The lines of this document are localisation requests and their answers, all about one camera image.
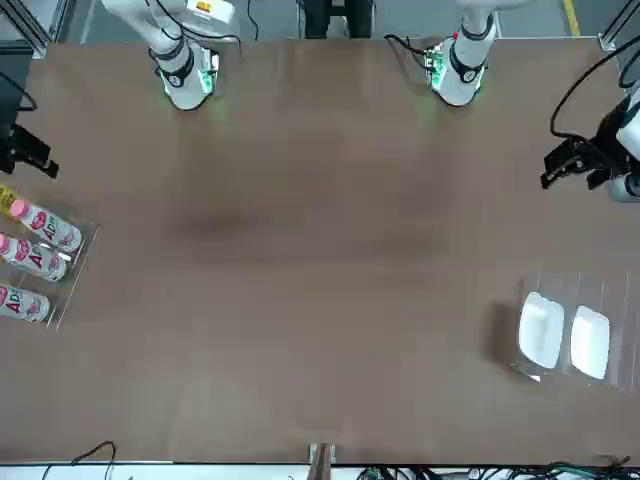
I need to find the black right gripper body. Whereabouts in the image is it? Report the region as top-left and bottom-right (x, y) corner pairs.
(0, 107), (16, 149)

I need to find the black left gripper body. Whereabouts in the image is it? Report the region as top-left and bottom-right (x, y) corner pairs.
(590, 110), (630, 174)

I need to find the white box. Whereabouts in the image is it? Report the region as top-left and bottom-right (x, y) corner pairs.
(569, 305), (611, 380)
(518, 291), (565, 370)

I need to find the clear stepped plastic holder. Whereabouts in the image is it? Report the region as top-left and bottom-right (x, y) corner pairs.
(509, 269), (640, 396)

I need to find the yellow packet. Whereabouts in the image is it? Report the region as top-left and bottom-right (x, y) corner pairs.
(0, 184), (21, 217)

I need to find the white bottle pink cap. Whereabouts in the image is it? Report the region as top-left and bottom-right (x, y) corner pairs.
(0, 284), (51, 324)
(0, 233), (68, 283)
(10, 199), (83, 253)

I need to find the clear plastic bottle shelf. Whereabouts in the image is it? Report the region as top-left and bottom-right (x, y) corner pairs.
(0, 209), (100, 331)

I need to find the person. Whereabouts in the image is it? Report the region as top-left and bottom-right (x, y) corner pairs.
(303, 0), (377, 40)

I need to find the aluminium frame post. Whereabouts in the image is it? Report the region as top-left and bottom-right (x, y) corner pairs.
(597, 0), (640, 51)
(0, 0), (76, 56)

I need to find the black left base cable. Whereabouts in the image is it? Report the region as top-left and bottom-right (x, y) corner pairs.
(383, 33), (436, 70)

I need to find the thin black cable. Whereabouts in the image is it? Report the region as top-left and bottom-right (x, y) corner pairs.
(42, 439), (117, 480)

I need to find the tangle of black cables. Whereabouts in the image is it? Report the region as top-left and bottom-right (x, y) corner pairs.
(359, 453), (634, 480)

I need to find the aluminium camera post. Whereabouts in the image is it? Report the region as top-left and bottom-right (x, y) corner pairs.
(308, 442), (337, 480)

